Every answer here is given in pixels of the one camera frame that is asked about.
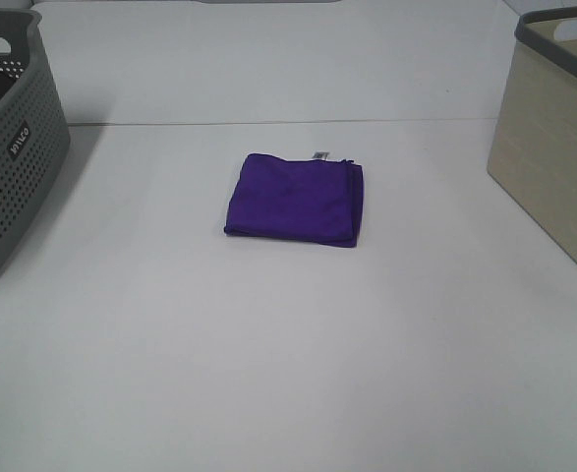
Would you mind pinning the grey perforated plastic basket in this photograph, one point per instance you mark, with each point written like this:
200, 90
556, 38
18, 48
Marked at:
34, 134

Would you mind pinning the purple towel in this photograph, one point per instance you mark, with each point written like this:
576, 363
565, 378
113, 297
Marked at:
313, 201

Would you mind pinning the beige basket with grey rim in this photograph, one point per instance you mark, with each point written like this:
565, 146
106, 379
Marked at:
533, 156

